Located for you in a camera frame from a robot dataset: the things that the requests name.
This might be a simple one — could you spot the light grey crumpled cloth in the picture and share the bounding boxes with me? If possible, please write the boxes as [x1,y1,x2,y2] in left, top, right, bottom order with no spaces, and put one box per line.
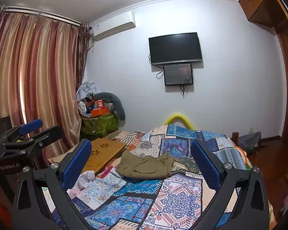
[76,81,99,101]

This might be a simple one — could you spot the olive khaki pants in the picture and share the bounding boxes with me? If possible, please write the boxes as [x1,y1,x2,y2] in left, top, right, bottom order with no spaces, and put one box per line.
[116,151,175,180]

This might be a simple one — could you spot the green storage bag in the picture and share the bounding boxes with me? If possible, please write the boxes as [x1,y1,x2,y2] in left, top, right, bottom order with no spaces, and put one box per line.
[80,112,118,141]

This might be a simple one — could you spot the patchwork blue bedsheet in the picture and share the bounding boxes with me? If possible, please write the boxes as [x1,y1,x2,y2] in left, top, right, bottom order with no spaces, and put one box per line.
[67,125,249,229]

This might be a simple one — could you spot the orange floral blanket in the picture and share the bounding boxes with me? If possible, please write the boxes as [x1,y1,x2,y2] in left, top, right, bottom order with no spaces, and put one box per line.
[230,140,277,229]

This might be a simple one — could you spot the striped pink curtain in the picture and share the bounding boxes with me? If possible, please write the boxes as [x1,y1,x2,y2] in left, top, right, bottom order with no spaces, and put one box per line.
[0,7,91,166]

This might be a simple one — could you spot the pink garment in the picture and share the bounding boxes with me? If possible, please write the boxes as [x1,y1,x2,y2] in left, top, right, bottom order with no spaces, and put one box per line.
[97,166,113,179]

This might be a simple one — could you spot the wooden lap tray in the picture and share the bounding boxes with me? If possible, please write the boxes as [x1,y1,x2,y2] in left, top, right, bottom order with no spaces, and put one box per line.
[48,138,126,174]

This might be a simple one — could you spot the large wall television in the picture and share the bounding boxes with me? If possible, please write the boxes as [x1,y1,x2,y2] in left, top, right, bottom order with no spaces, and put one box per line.
[149,32,202,65]

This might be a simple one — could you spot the orange box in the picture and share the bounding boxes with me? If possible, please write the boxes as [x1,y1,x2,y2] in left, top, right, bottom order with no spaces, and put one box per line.
[90,108,109,117]

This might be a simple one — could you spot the dark bag on floor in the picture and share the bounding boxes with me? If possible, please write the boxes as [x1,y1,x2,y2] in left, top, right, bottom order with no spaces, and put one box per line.
[237,131,261,154]

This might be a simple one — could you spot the yellow curved bed rail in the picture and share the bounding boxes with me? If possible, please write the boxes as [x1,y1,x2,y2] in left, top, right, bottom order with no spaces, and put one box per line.
[163,113,195,130]

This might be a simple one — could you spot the small wall monitor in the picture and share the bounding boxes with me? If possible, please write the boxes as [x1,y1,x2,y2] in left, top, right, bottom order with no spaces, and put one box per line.
[164,63,194,86]

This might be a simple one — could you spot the white air conditioner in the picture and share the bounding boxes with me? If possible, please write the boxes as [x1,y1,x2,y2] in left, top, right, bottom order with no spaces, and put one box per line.
[92,11,136,42]

